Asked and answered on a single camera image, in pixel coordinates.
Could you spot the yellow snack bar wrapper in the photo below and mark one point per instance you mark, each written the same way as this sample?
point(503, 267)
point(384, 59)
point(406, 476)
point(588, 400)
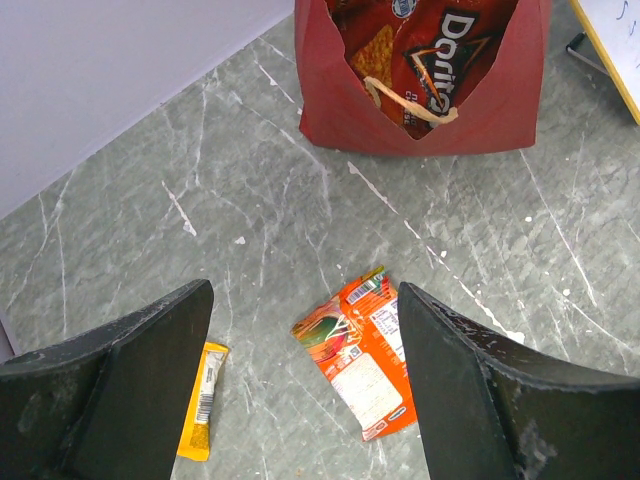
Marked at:
point(194, 443)

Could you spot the red paper bag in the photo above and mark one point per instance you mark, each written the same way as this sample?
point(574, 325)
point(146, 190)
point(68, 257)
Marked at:
point(500, 114)

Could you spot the small whiteboard with stand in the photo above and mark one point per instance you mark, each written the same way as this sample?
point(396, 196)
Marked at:
point(612, 26)

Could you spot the red Doritos bag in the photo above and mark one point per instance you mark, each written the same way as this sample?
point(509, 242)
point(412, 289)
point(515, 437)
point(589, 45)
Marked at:
point(429, 52)

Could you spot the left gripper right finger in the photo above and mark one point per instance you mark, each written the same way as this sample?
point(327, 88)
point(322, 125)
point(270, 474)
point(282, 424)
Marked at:
point(489, 407)

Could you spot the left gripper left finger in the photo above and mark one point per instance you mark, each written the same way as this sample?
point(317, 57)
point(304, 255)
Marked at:
point(109, 403)

